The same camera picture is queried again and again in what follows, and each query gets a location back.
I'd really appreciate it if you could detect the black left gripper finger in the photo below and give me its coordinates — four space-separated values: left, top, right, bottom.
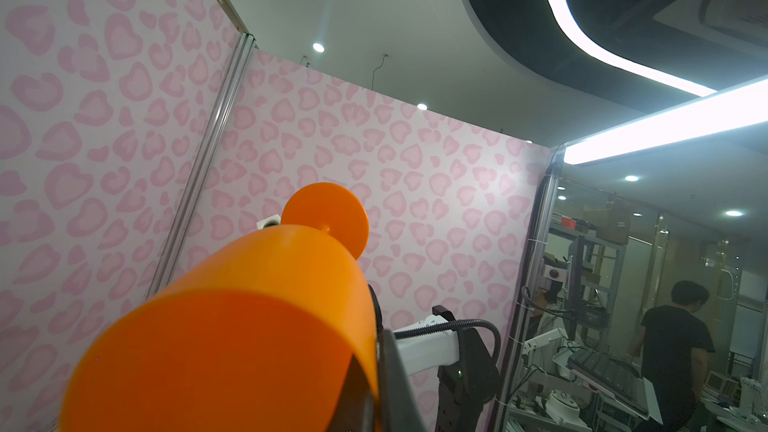
341 330 425 432

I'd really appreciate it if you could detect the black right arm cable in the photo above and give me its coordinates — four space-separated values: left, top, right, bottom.
367 284 503 367

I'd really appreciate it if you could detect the person in black shirt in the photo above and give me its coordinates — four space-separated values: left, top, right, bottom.
626 280 714 431

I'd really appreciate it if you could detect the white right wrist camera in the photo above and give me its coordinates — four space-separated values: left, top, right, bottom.
256 214 281 230

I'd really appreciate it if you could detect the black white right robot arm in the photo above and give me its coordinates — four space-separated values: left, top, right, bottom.
394 305 502 431

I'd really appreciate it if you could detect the orange wine glass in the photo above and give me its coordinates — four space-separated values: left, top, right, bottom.
59 183 379 431

